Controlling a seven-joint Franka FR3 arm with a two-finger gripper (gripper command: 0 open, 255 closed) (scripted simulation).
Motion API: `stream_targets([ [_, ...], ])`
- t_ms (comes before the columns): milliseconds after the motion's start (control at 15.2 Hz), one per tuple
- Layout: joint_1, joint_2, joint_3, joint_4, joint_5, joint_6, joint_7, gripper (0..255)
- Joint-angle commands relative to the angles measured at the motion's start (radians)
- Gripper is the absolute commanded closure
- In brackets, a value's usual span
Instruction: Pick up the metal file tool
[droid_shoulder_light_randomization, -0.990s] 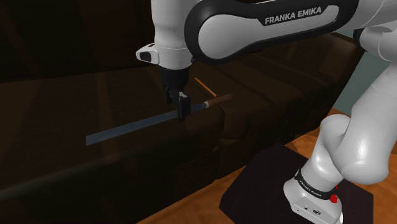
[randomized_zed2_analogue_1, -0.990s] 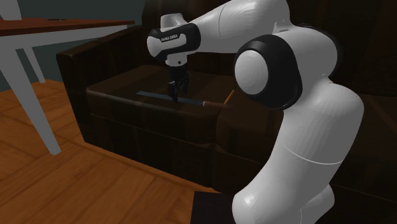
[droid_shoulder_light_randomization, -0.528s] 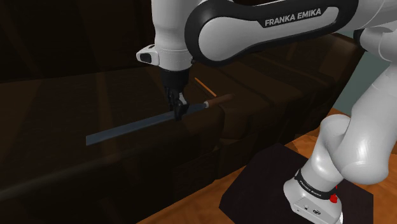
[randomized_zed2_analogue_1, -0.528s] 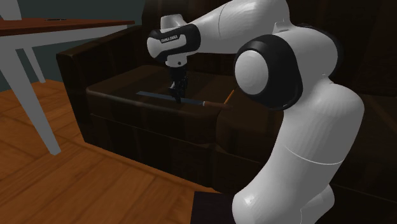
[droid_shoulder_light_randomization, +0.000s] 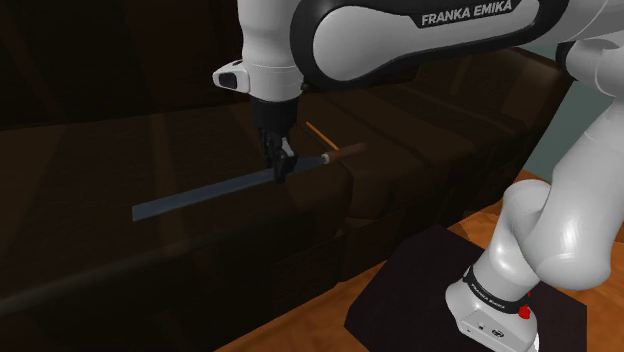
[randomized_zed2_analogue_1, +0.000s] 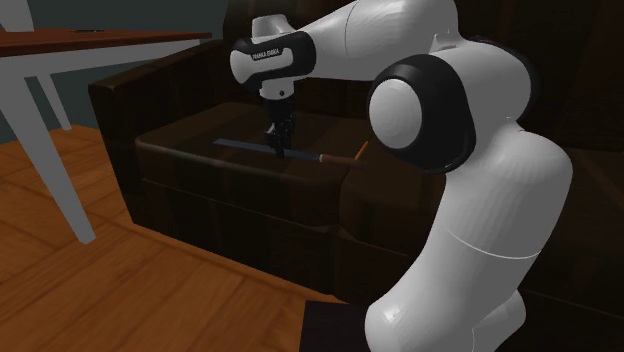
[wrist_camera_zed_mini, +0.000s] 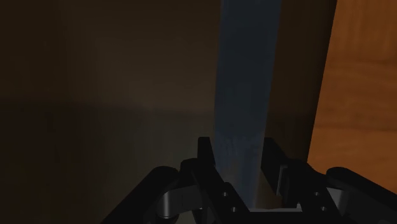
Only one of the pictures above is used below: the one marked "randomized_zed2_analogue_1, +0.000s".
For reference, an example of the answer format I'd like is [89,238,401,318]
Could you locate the knife with brown handle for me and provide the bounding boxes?
[213,138,368,168]

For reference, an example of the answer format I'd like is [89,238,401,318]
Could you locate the brown table with grey legs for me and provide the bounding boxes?
[0,0,213,245]

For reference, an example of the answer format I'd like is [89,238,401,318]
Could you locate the dark brown sofa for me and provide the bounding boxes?
[88,0,624,352]

